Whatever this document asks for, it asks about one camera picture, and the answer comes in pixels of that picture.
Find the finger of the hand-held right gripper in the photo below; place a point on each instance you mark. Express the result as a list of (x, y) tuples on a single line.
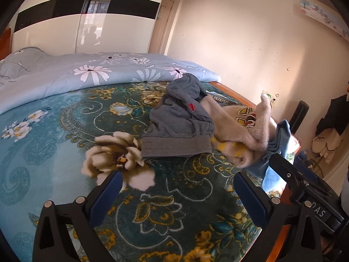
[(280, 166)]

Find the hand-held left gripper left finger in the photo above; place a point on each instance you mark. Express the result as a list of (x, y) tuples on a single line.
[(106, 196)]

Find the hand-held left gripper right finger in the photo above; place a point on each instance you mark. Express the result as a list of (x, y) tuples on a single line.
[(249, 196)]

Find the grey knit sweater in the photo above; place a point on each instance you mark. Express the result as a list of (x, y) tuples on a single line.
[(174, 125)]

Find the blue garment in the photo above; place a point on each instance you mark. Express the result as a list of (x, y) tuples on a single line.
[(282, 131)]

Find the beige fluffy printed garment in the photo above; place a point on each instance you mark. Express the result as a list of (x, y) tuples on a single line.
[(256, 133)]

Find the cream hanging garment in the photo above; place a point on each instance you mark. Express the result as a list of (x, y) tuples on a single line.
[(325, 143)]

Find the black hanging jacket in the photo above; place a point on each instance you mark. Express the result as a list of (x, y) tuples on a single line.
[(334, 112)]

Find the light blue daisy quilt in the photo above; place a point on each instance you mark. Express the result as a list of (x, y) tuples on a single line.
[(68, 79)]

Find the white wardrobe with black stripe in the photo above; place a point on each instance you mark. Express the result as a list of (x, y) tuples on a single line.
[(54, 38)]

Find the cream door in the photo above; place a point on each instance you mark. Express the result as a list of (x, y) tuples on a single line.
[(162, 27)]

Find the wall socket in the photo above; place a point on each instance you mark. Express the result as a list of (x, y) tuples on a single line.
[(270, 96)]

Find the wooden bed frame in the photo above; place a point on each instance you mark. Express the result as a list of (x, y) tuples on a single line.
[(237, 94)]

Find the printed wall border strip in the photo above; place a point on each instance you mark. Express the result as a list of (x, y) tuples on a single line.
[(321, 13)]

